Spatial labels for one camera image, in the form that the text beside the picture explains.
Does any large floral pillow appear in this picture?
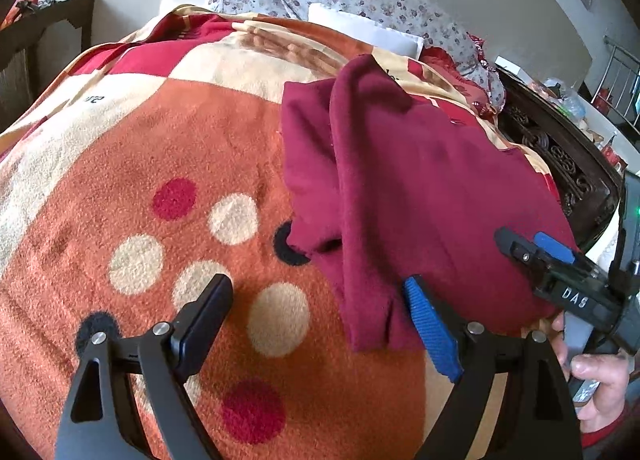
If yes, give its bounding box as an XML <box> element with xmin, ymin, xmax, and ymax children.
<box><xmin>274</xmin><ymin>0</ymin><xmax>493</xmax><ymax>86</ymax></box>

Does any red floral pillow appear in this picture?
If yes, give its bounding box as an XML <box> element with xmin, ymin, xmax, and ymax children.
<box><xmin>422</xmin><ymin>32</ymin><xmax>507</xmax><ymax>117</ymax></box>

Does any pile of bottles and packets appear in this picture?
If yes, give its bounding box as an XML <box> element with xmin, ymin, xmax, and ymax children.
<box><xmin>530</xmin><ymin>77</ymin><xmax>626</xmax><ymax>166</ymax></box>

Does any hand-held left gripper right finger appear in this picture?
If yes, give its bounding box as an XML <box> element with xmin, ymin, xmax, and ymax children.
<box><xmin>402</xmin><ymin>275</ymin><xmax>586</xmax><ymax>460</ymax></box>

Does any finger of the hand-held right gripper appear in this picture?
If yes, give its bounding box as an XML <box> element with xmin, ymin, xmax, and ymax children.
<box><xmin>494</xmin><ymin>227</ymin><xmax>546</xmax><ymax>291</ymax></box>
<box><xmin>532</xmin><ymin>232</ymin><xmax>603</xmax><ymax>282</ymax></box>

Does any person's right hand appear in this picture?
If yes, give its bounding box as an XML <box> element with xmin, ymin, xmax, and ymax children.
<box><xmin>550</xmin><ymin>312</ymin><xmax>632</xmax><ymax>435</ymax></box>

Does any white flat box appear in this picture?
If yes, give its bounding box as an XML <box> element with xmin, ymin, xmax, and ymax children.
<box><xmin>495</xmin><ymin>56</ymin><xmax>532</xmax><ymax>79</ymax></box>

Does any person's right forearm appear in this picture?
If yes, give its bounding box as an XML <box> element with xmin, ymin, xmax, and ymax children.
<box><xmin>579</xmin><ymin>402</ymin><xmax>632</xmax><ymax>452</ymax></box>

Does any white pillow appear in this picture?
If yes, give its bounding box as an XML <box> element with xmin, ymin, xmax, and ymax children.
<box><xmin>307</xmin><ymin>2</ymin><xmax>426</xmax><ymax>61</ymax></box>

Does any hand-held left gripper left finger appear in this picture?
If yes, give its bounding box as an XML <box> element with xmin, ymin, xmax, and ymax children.
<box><xmin>54</xmin><ymin>274</ymin><xmax>235</xmax><ymax>460</ymax></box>

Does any maroon knit garment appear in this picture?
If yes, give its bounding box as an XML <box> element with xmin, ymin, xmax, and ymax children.
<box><xmin>279</xmin><ymin>54</ymin><xmax>583</xmax><ymax>354</ymax></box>

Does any orange red printed blanket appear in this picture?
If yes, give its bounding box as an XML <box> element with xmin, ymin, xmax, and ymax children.
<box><xmin>0</xmin><ymin>4</ymin><xmax>566</xmax><ymax>460</ymax></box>

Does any dark carved wooden headboard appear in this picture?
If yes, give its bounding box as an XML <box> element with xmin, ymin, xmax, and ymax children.
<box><xmin>494</xmin><ymin>67</ymin><xmax>626</xmax><ymax>242</ymax></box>

